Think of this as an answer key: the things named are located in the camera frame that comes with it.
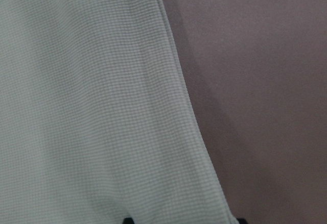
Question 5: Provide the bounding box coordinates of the right gripper left finger tip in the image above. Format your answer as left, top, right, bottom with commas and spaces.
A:
122, 217, 134, 224

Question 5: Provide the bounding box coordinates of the right gripper right finger tip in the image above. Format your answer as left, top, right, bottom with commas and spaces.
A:
237, 218, 247, 224

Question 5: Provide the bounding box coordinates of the olive green long-sleeve shirt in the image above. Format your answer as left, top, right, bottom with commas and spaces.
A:
1, 0, 237, 223

